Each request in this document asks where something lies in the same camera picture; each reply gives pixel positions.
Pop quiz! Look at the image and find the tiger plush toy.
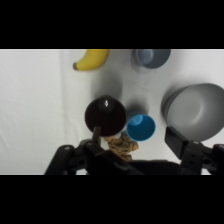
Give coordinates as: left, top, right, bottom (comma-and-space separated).
103, 131, 140, 163

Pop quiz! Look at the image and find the grey metal bowl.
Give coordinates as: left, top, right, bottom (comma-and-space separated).
161, 82, 224, 142

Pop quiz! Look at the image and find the yellow banana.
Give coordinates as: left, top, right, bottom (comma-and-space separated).
72, 49, 111, 72

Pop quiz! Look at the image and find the brown plastic cup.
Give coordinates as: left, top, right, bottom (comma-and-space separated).
84, 95, 128, 137

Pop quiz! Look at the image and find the blue plastic cup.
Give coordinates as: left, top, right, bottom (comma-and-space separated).
125, 113, 157, 142

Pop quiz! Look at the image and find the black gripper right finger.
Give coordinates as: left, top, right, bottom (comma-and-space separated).
164, 126, 224, 176

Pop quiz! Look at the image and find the small grey-blue cup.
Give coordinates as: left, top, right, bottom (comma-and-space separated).
134, 49, 172, 70

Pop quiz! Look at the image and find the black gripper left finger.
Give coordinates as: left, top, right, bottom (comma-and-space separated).
44, 125, 111, 176

